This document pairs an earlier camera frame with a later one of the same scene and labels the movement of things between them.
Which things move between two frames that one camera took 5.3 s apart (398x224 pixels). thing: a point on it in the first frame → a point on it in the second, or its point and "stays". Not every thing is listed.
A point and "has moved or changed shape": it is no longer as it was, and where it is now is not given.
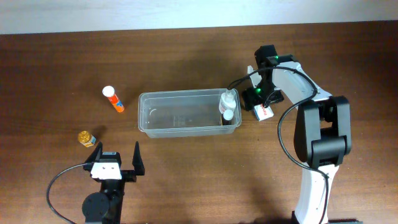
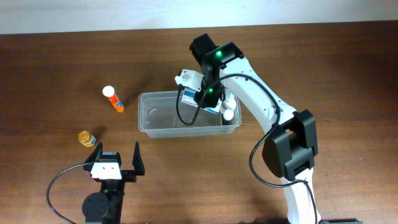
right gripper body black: [249, 100] → [206, 101]
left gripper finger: [137, 160] stays
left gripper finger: [96, 157] stays
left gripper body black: [127, 175] stays
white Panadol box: [262, 112] has moved or changed shape
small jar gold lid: [86, 139] stays
